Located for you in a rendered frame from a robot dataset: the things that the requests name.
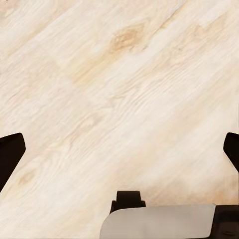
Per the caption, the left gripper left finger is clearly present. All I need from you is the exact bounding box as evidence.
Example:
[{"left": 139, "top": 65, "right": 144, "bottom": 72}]
[{"left": 0, "top": 132, "right": 26, "bottom": 192}]

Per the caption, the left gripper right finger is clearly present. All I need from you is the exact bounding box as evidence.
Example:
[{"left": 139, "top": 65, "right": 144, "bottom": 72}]
[{"left": 223, "top": 132, "right": 239, "bottom": 173}]

